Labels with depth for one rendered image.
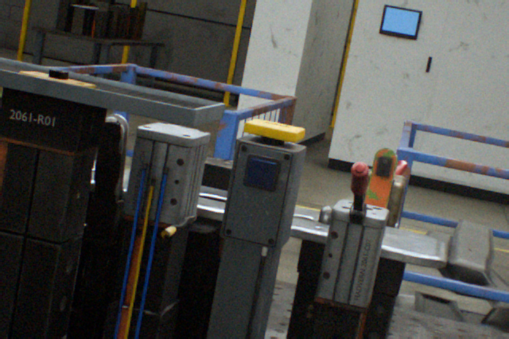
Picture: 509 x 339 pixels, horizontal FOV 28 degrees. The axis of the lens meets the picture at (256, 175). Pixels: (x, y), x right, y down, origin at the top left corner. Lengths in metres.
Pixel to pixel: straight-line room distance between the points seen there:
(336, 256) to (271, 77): 8.13
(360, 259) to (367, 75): 8.05
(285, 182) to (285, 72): 8.25
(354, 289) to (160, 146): 0.30
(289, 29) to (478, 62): 1.71
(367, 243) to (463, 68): 8.04
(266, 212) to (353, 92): 8.21
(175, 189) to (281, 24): 8.09
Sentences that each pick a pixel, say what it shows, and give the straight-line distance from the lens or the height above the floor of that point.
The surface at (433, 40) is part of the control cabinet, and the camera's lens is 9.28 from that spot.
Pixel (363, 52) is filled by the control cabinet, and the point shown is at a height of 1.09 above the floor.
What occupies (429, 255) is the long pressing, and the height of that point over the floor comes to 1.00.
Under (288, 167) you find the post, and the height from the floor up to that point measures 1.12.
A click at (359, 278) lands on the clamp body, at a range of 1.28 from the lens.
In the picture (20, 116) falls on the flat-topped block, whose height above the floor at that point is 1.12.
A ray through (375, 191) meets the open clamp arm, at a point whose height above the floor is 1.04.
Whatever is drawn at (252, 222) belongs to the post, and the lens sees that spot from 1.12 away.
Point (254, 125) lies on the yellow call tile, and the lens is 1.11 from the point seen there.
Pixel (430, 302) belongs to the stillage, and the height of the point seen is 0.29.
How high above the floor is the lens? 1.28
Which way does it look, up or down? 9 degrees down
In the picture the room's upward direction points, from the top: 11 degrees clockwise
